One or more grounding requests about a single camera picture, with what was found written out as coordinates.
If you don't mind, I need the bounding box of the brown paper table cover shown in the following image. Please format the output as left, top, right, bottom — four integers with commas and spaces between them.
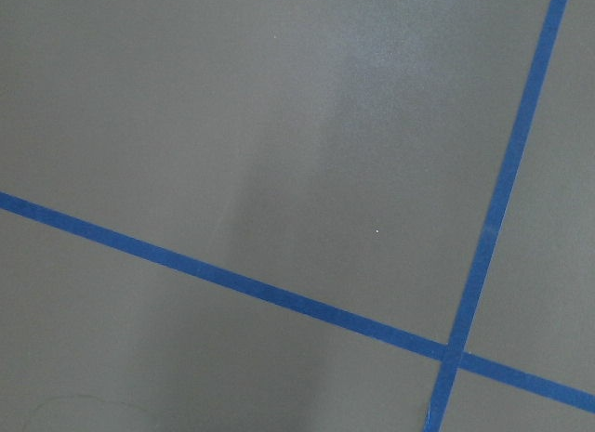
0, 0, 595, 432

